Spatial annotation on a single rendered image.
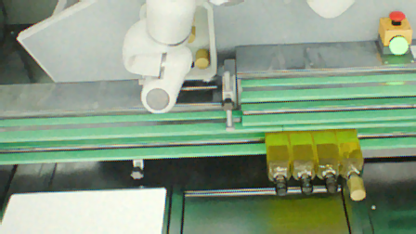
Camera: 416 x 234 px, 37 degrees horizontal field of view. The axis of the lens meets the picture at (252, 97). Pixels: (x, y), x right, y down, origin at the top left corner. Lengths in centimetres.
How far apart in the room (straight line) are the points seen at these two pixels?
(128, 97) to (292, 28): 47
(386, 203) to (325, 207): 17
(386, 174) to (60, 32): 94
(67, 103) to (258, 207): 56
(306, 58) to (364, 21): 18
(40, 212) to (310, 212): 68
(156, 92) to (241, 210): 43
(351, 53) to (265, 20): 24
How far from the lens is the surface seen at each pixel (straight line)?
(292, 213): 157
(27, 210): 169
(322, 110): 158
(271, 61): 158
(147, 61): 129
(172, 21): 107
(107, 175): 178
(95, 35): 167
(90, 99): 168
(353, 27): 166
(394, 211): 165
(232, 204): 159
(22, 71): 226
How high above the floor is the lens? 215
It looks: 53 degrees down
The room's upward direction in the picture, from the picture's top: 177 degrees clockwise
